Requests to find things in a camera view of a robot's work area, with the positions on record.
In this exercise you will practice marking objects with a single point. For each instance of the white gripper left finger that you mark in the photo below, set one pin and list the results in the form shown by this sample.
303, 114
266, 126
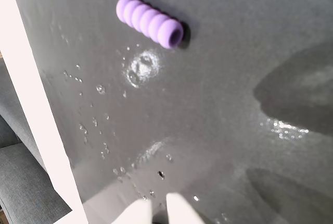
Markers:
140, 213

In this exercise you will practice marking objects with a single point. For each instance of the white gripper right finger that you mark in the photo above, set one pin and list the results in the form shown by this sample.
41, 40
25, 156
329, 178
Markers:
179, 211

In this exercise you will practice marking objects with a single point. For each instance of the purple ribbed pen grip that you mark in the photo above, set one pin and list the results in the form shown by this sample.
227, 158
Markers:
148, 20

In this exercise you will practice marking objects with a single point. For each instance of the black table mat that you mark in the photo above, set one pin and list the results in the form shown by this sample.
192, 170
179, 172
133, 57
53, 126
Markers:
208, 104

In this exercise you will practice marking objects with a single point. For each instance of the grey fabric sofa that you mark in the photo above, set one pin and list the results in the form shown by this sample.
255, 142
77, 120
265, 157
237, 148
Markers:
23, 182

